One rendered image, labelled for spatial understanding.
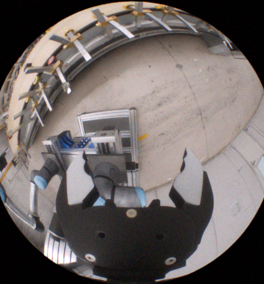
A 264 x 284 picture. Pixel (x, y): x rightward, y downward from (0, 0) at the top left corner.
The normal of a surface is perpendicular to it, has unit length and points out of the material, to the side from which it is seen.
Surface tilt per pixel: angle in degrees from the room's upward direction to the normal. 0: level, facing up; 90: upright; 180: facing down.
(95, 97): 0
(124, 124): 0
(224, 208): 90
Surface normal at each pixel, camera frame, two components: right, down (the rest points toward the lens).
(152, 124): -0.03, 0.48
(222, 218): -0.54, -0.74
